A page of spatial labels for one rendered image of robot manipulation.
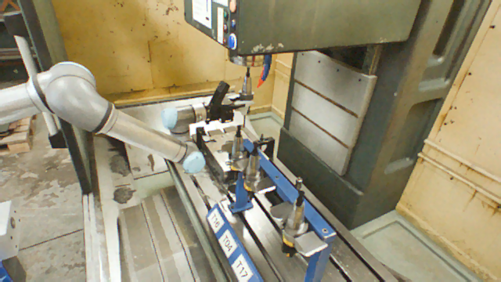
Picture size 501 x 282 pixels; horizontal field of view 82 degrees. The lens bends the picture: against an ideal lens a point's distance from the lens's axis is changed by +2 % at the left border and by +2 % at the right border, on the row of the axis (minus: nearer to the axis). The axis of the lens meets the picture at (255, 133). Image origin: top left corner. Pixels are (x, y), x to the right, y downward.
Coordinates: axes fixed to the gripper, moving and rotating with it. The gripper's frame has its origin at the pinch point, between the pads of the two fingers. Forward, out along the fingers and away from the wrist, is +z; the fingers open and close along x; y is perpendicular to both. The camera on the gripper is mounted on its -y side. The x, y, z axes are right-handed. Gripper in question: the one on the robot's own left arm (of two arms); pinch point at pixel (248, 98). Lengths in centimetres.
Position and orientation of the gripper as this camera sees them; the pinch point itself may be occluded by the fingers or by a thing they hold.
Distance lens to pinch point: 118.4
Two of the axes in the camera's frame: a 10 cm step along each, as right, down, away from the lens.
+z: 8.5, -2.2, 4.8
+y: -0.7, 8.5, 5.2
